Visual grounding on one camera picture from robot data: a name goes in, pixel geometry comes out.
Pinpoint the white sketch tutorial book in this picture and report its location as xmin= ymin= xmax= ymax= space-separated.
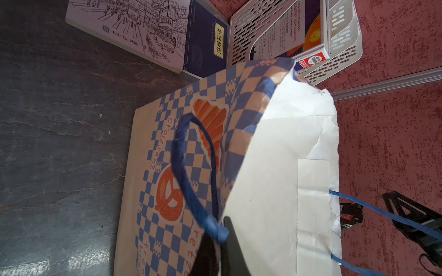
xmin=66 ymin=0 xmax=190 ymax=73

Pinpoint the right corner metal post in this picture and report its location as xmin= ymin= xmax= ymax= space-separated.
xmin=331 ymin=67 xmax=442 ymax=101

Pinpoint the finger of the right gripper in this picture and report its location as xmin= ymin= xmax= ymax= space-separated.
xmin=382 ymin=190 xmax=442 ymax=258

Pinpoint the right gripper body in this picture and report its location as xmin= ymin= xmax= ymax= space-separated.
xmin=340 ymin=203 xmax=364 ymax=230

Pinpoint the blue checkered paper bag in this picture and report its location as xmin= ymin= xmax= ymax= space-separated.
xmin=113 ymin=56 xmax=442 ymax=276

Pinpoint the white file organizer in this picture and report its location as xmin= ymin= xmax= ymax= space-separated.
xmin=227 ymin=0 xmax=363 ymax=85

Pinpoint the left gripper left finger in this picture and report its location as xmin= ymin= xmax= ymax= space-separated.
xmin=189 ymin=233 xmax=219 ymax=276

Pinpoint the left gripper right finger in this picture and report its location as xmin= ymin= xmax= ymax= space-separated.
xmin=221 ymin=216 xmax=251 ymax=276

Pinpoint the dark blue book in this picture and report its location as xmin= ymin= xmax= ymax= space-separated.
xmin=183 ymin=1 xmax=230 ymax=79

